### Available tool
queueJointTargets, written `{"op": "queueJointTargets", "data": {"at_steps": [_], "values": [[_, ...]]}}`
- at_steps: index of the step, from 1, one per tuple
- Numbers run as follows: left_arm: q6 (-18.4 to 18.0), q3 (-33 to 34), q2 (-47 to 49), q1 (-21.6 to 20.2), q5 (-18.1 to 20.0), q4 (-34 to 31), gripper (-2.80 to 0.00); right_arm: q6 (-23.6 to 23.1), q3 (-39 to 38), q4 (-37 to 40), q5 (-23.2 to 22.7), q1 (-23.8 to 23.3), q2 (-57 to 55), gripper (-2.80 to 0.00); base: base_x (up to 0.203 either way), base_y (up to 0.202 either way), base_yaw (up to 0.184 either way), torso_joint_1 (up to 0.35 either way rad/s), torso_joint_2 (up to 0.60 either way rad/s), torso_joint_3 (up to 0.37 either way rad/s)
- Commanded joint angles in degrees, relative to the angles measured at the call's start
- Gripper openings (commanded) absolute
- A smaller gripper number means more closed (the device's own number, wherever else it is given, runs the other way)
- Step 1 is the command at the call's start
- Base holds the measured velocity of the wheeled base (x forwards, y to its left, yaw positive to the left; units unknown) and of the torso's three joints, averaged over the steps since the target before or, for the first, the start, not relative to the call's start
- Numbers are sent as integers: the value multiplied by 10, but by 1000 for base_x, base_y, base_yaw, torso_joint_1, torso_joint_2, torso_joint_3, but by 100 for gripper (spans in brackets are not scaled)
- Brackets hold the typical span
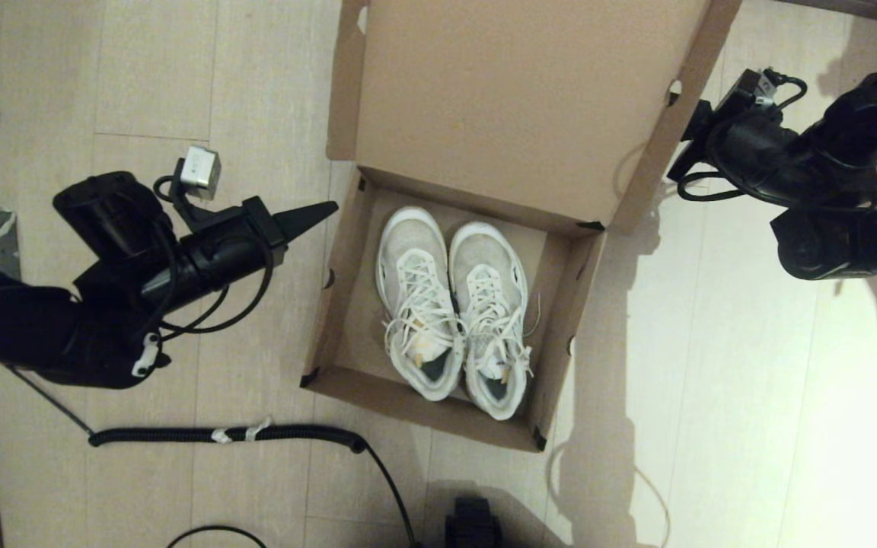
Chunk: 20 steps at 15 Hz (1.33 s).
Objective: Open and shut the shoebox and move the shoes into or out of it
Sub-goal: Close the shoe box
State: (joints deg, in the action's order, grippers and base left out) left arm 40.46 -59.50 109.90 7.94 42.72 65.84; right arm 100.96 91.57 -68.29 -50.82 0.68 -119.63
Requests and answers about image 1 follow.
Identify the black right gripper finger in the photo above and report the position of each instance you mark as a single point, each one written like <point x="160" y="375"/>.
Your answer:
<point x="686" y="164"/>
<point x="697" y="122"/>

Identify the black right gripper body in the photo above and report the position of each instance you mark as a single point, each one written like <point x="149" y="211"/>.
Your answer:
<point x="758" y="152"/>

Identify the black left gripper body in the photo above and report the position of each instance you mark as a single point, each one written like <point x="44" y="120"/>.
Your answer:
<point x="218" y="251"/>

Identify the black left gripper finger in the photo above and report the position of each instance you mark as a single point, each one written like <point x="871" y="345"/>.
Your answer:
<point x="305" y="213"/>
<point x="294" y="232"/>

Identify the white lace-up sneaker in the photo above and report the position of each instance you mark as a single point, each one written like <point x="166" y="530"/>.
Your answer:
<point x="484" y="255"/>
<point x="412" y="243"/>

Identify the brown cardboard shoe box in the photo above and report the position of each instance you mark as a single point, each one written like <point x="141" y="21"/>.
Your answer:
<point x="515" y="99"/>

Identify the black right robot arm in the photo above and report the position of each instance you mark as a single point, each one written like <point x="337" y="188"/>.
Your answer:
<point x="849" y="190"/>

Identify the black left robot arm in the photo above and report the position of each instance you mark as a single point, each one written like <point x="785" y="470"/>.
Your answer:
<point x="27" y="327"/>

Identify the dark wooden furniture edge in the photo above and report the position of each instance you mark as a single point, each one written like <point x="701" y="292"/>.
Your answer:
<point x="865" y="9"/>

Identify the black treaded base wheel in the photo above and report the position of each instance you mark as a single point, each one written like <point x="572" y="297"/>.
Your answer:
<point x="473" y="525"/>

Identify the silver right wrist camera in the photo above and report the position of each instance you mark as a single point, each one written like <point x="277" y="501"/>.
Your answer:
<point x="754" y="87"/>

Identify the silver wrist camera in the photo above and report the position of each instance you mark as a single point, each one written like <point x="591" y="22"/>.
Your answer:
<point x="754" y="87"/>
<point x="200" y="171"/>

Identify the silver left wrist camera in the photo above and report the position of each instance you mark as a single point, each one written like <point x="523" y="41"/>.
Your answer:
<point x="200" y="171"/>

